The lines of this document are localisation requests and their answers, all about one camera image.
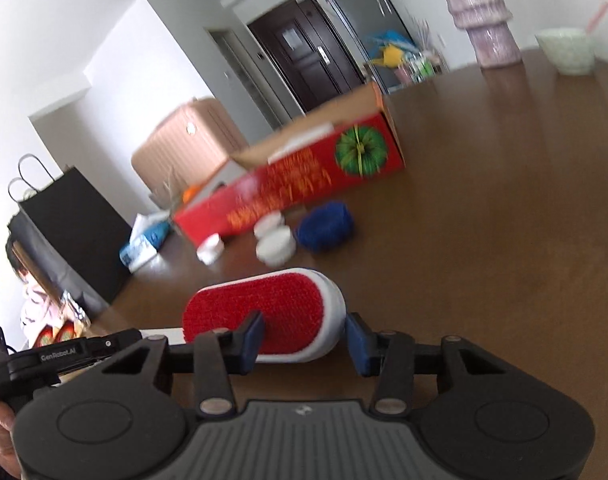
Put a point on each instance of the small bottles cluster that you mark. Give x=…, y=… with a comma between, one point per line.
x=419, y=67

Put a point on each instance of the white round lid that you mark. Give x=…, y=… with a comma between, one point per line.
x=268, y=222

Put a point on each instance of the blue tissue pack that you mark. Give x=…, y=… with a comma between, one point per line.
x=144, y=245

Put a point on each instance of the pale green bowl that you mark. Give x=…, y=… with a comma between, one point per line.
x=566, y=50

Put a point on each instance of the cream snack packet red logo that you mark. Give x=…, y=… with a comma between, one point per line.
x=66, y=330

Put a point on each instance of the lilac textured vase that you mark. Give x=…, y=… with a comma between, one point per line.
x=484, y=15

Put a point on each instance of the yellow plastic item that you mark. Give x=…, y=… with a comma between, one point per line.
x=391, y=55

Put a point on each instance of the blue plastic item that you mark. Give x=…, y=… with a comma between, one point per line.
x=386, y=40

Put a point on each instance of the white round cap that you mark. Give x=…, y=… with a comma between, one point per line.
x=211, y=250

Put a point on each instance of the dark brown entrance door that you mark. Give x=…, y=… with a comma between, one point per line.
x=304, y=50

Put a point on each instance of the white interior door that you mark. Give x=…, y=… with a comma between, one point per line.
x=239, y=75

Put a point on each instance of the pink ribbed suitcase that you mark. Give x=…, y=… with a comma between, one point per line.
x=189, y=150

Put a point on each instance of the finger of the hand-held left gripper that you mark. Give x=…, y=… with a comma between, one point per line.
x=111, y=345

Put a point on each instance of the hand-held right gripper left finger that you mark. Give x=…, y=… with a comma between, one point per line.
x=254, y=332

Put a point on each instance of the grey refrigerator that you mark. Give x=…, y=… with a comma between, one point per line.
x=364, y=15

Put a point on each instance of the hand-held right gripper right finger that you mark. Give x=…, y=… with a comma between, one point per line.
x=359, y=345

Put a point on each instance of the black paper bag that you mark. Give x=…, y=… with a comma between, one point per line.
x=69, y=230

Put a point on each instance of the red cardboard box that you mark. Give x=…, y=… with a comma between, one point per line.
x=284, y=190

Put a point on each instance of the red and white brush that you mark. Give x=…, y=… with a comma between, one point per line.
x=264, y=295

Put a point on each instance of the person's left hand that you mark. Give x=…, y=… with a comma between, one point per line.
x=3, y=430

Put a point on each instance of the orange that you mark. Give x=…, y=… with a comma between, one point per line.
x=191, y=192

